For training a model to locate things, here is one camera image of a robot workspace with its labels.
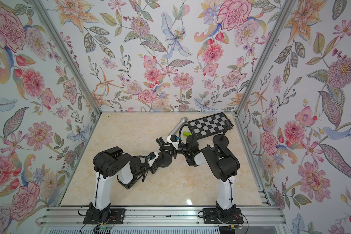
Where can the black stand pole with clip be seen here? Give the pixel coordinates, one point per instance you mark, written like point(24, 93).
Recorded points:
point(227, 126)

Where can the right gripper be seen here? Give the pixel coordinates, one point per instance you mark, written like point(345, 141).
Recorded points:
point(172, 151)

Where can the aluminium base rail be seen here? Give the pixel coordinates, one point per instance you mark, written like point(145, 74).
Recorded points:
point(162, 220)

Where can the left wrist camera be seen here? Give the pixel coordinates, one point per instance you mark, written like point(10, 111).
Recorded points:
point(152, 157)

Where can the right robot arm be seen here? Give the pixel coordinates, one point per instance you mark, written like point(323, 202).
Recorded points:
point(221, 161)

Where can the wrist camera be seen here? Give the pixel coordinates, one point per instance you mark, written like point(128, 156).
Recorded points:
point(152, 157)
point(174, 141)

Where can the black round stand base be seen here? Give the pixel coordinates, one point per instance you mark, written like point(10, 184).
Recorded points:
point(220, 139)

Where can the black checkered chess box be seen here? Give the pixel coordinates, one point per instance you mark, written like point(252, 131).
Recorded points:
point(207, 126)

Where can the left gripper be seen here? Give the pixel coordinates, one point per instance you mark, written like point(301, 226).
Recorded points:
point(153, 168)

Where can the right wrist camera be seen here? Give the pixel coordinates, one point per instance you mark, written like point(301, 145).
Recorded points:
point(174, 141)

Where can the silver microphone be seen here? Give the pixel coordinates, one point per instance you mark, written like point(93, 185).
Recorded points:
point(178, 126)

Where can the green cylinder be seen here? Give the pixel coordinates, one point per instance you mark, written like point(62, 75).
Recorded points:
point(186, 133)

